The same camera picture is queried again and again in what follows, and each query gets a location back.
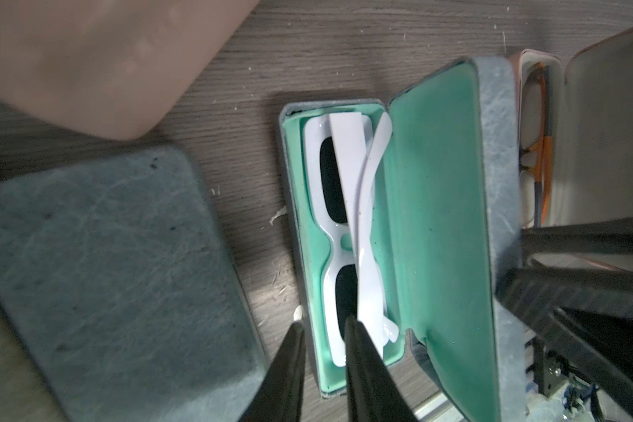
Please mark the orange brown glasses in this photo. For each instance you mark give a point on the orange brown glasses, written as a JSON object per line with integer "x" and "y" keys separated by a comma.
{"x": 536, "y": 157}

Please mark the pink case brown glasses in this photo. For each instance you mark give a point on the pink case brown glasses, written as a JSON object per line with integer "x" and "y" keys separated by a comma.
{"x": 591, "y": 100}

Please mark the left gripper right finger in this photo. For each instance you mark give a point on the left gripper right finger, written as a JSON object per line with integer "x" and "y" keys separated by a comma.
{"x": 371, "y": 392}

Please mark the pink case red glasses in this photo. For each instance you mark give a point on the pink case red glasses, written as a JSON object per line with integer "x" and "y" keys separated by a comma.
{"x": 110, "y": 69}

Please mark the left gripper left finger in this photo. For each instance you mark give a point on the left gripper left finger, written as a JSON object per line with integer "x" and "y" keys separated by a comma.
{"x": 280, "y": 395}

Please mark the grey case white sunglasses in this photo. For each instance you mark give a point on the grey case white sunglasses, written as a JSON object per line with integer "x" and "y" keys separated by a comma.
{"x": 445, "y": 233}

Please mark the grey case tortoise sunglasses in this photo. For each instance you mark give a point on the grey case tortoise sunglasses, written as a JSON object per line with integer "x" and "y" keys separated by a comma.
{"x": 117, "y": 278}

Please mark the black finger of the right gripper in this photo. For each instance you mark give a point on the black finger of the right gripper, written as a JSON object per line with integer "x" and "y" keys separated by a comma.
{"x": 610, "y": 238}
{"x": 584, "y": 315}

